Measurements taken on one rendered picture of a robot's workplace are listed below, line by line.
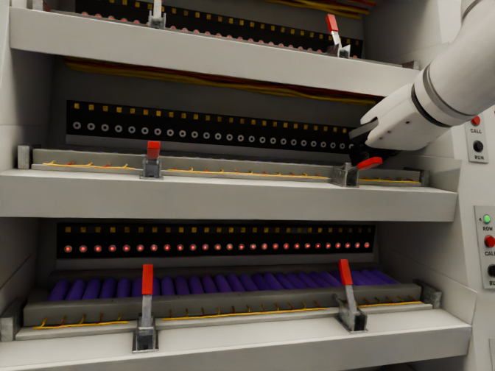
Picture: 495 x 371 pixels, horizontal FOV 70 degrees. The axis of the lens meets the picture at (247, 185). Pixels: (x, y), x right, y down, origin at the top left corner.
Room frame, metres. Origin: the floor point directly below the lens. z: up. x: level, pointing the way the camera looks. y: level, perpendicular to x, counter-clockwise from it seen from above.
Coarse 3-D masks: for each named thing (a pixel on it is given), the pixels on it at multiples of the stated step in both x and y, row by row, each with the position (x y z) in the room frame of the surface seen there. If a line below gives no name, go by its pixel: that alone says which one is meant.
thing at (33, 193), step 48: (0, 144) 0.36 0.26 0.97; (96, 144) 0.54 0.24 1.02; (144, 144) 0.56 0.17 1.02; (192, 144) 0.58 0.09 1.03; (0, 192) 0.36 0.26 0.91; (48, 192) 0.37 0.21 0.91; (96, 192) 0.39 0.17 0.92; (144, 192) 0.40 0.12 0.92; (192, 192) 0.42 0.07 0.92; (240, 192) 0.43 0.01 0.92; (288, 192) 0.45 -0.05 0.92; (336, 192) 0.47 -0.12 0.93; (384, 192) 0.49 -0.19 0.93; (432, 192) 0.51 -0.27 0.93
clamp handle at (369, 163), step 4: (368, 160) 0.43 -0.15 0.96; (372, 160) 0.42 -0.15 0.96; (376, 160) 0.42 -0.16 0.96; (380, 160) 0.42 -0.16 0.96; (348, 164) 0.48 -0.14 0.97; (360, 164) 0.45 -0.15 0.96; (364, 164) 0.44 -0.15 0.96; (368, 164) 0.43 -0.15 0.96; (372, 164) 0.43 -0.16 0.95; (376, 164) 0.43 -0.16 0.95; (344, 168) 0.49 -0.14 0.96; (348, 168) 0.49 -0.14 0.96; (352, 168) 0.47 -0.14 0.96; (356, 168) 0.46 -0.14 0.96; (360, 168) 0.45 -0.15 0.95; (364, 168) 0.45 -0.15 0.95; (368, 168) 0.45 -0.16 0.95; (348, 172) 0.48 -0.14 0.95; (352, 172) 0.48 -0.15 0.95
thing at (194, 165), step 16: (48, 160) 0.41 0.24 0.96; (64, 160) 0.42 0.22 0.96; (80, 160) 0.42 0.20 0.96; (96, 160) 0.43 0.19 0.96; (112, 160) 0.43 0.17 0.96; (128, 160) 0.44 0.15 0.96; (176, 160) 0.45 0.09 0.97; (192, 160) 0.46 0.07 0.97; (208, 160) 0.46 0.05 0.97; (224, 160) 0.47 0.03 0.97; (240, 160) 0.48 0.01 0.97; (272, 176) 0.48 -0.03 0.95; (288, 176) 0.48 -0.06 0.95; (304, 176) 0.49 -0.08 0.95; (320, 176) 0.52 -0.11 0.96; (368, 176) 0.54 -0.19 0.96; (384, 176) 0.55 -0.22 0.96; (400, 176) 0.56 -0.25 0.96; (416, 176) 0.56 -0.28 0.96
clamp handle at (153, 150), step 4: (148, 144) 0.34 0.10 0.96; (152, 144) 0.35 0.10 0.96; (156, 144) 0.35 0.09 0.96; (148, 148) 0.34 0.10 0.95; (152, 148) 0.35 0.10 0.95; (156, 148) 0.35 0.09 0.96; (148, 152) 0.36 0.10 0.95; (152, 152) 0.36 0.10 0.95; (156, 152) 0.36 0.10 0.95; (148, 156) 0.37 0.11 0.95; (152, 156) 0.37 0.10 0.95; (156, 156) 0.37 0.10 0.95; (148, 160) 0.40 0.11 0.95; (152, 160) 0.40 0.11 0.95; (156, 160) 0.40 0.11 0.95
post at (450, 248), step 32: (416, 0) 0.57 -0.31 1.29; (448, 0) 0.53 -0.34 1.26; (384, 32) 0.65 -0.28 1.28; (416, 32) 0.57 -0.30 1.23; (448, 32) 0.53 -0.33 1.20; (384, 96) 0.67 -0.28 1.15; (480, 192) 0.54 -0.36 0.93; (384, 224) 0.69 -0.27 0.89; (416, 224) 0.61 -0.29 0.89; (448, 224) 0.55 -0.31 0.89; (384, 256) 0.70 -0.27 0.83; (416, 256) 0.62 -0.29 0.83; (448, 256) 0.56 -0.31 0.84; (480, 288) 0.53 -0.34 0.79; (480, 320) 0.53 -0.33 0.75; (480, 352) 0.53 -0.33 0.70
